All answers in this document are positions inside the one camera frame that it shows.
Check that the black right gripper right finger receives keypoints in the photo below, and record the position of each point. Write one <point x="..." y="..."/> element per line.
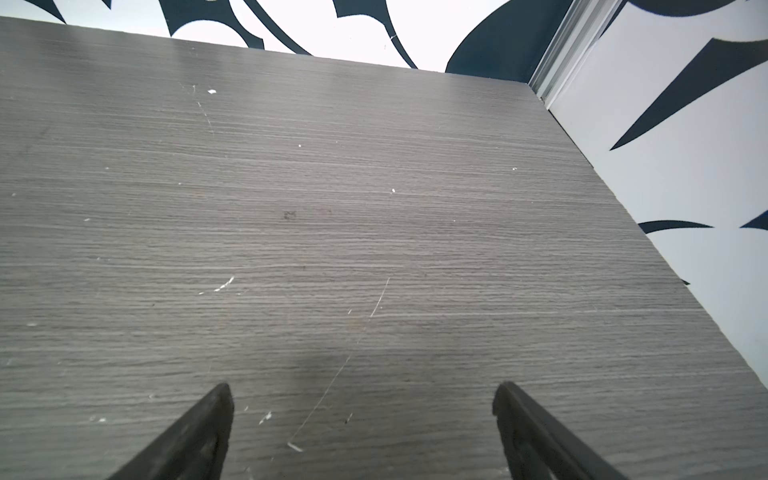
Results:
<point x="538" y="446"/>

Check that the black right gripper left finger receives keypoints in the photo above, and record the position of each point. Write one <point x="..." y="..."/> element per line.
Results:
<point x="193" y="447"/>

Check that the aluminium frame corner post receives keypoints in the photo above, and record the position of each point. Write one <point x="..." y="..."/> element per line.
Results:
<point x="583" y="24"/>

